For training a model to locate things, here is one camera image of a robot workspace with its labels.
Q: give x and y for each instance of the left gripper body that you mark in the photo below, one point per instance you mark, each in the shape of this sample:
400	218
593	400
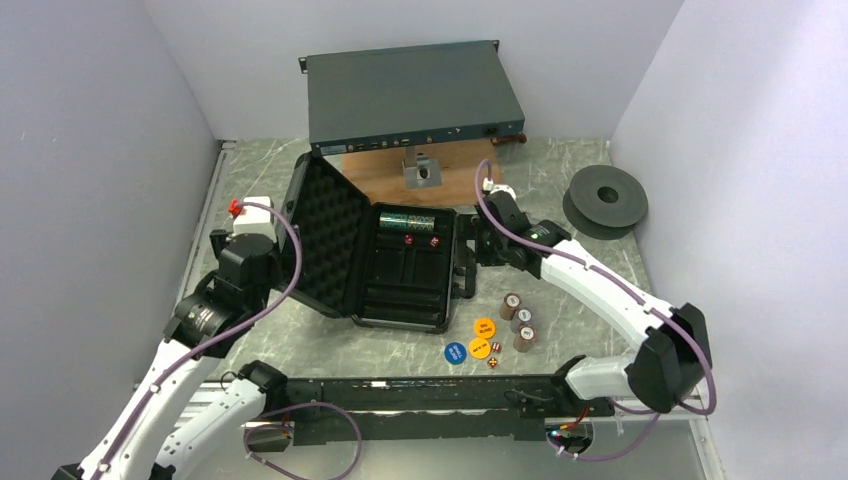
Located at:
259	300

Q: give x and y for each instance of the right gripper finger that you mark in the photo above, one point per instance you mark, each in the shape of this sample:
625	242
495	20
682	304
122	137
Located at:
467	229
465	269

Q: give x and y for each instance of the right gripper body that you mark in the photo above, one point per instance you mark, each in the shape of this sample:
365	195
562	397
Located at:
489	248

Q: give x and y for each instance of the orange brown poker chip stack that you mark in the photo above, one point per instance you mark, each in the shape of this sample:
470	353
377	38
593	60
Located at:
510	305

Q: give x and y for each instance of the black poker set case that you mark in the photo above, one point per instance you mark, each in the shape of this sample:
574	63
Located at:
352	268

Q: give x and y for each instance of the purple poker chip stack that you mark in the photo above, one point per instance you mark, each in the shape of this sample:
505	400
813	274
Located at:
522	317

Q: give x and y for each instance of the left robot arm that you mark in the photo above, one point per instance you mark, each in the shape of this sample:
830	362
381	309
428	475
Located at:
145	442

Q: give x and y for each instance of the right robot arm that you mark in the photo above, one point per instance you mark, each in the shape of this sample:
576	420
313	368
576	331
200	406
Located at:
671	365

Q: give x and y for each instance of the green poker chip stack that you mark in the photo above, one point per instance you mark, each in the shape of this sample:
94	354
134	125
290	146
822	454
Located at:
394	221

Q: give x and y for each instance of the orange big blind button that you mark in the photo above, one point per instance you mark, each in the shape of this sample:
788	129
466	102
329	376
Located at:
484	328

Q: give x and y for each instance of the yellow big blind button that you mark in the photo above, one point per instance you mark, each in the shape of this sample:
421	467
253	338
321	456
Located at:
479	348

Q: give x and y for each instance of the blue small blind button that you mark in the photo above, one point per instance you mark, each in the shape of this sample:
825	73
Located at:
455	353

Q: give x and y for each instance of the wooden board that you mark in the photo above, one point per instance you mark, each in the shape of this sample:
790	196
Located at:
379	174

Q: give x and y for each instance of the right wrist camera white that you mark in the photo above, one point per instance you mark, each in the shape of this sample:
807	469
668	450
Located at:
490	187

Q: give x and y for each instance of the silver metal stand bracket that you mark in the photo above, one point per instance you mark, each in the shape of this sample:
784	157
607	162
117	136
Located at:
420	170

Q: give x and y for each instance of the black cable spool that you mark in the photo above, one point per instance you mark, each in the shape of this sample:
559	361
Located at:
604	202

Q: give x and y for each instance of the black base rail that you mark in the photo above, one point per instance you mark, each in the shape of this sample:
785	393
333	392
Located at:
521	407

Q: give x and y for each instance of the grey rack network switch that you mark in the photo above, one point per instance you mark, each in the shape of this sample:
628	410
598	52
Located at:
408	96

